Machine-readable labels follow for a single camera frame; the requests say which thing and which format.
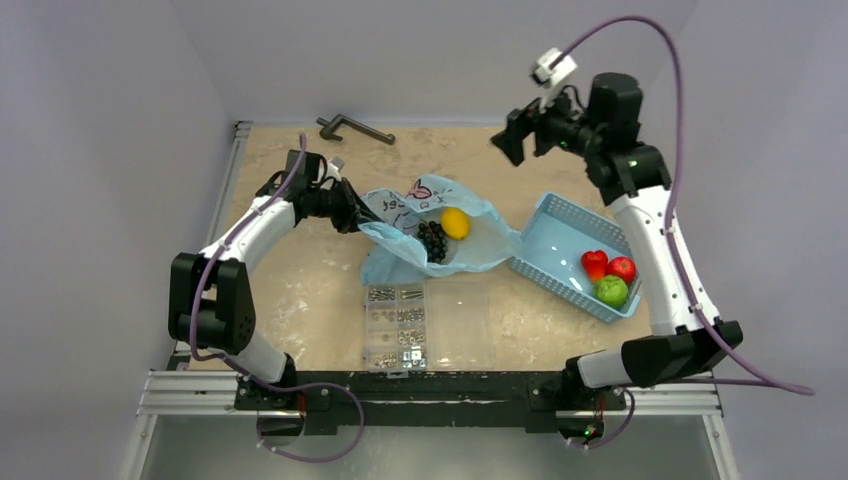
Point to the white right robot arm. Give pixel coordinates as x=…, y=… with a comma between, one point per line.
x=688, y=335

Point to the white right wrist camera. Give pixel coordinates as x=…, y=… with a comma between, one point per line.
x=551, y=72

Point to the red fake bell pepper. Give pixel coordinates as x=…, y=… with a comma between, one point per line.
x=594, y=264

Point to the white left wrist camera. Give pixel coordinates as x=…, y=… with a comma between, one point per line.
x=330, y=172

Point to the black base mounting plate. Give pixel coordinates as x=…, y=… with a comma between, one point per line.
x=534, y=401

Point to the dark metal crank handle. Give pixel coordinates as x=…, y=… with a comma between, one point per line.
x=329, y=128

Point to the light blue plastic basket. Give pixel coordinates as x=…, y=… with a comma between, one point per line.
x=553, y=242

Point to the light blue printed plastic bag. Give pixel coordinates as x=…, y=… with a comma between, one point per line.
x=399, y=257

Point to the red fake apple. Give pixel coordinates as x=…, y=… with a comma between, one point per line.
x=622, y=267

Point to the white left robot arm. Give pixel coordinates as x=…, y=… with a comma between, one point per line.
x=211, y=306

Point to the dark fake grape bunch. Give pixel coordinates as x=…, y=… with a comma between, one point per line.
x=434, y=240

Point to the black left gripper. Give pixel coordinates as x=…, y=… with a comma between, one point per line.
x=353, y=210

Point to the yellow fake lemon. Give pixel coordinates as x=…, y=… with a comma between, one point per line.
x=455, y=223

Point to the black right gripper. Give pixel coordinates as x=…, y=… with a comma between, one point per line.
x=533, y=130

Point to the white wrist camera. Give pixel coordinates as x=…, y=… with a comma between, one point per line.
x=551, y=72
x=330, y=172

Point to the clear plastic organizer box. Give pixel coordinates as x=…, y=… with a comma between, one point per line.
x=439, y=325

